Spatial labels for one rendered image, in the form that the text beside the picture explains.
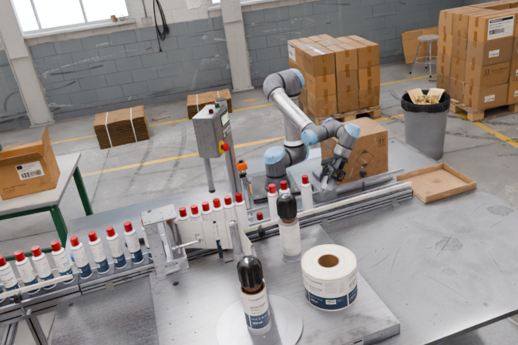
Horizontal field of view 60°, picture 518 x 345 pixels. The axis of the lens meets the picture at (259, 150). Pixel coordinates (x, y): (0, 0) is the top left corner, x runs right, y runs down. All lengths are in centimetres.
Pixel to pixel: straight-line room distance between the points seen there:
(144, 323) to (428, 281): 112
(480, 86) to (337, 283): 412
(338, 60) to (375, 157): 297
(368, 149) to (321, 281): 104
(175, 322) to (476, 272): 118
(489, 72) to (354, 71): 143
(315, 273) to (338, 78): 398
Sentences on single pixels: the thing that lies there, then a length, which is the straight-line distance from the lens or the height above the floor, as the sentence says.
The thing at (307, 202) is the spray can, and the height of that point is 96.
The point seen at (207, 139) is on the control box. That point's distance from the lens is 194.
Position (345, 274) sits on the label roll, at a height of 102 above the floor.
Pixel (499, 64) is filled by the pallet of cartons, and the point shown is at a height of 63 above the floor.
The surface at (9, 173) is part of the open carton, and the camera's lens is 337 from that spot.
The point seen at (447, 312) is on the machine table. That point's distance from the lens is 184.
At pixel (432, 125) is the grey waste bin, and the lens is 446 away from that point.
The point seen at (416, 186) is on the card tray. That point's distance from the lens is 255.
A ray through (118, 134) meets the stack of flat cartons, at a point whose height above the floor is 15.
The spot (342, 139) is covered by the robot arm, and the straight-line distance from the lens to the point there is 212.
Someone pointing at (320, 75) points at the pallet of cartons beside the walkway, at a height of 66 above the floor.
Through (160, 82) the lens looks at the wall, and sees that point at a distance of 744.
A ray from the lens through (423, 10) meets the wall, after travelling 832.
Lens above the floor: 210
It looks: 24 degrees down
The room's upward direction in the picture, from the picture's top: 8 degrees counter-clockwise
